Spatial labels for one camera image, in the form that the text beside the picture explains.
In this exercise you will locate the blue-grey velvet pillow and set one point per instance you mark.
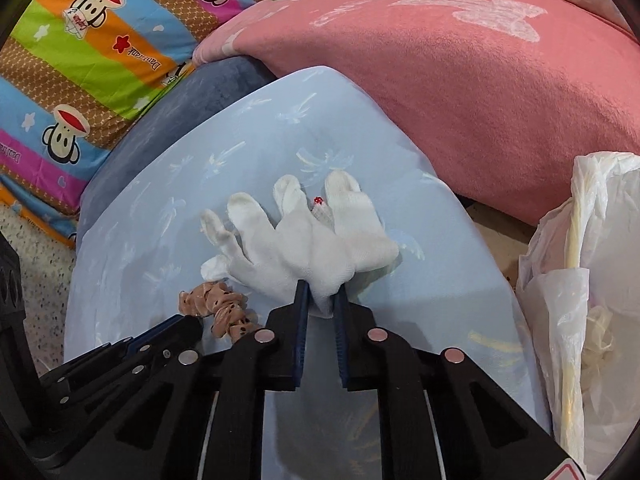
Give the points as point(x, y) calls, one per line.
point(165, 125)

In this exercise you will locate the pink towel blanket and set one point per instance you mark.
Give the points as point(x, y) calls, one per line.
point(475, 100)

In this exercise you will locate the light blue palm-print cloth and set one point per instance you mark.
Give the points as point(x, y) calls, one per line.
point(175, 200)

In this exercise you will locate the small red-dotted white cloth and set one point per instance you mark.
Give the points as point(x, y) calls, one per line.
point(320, 206)

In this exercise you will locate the brown dotted scrunchie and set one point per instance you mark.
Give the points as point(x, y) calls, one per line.
point(220, 310)

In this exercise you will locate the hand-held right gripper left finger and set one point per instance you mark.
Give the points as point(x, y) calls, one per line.
point(300, 332)

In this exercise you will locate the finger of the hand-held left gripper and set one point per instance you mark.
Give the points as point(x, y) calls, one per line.
point(100, 377)
point(150, 335)

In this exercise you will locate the striped cartoon monkey quilt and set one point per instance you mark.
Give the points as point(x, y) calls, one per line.
point(75, 70)

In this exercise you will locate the white plastic bag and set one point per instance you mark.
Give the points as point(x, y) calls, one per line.
point(585, 285)

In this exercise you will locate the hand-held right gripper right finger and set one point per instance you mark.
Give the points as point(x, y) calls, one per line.
point(341, 342)

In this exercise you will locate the white cotton glove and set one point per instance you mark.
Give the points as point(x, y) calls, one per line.
point(310, 250)

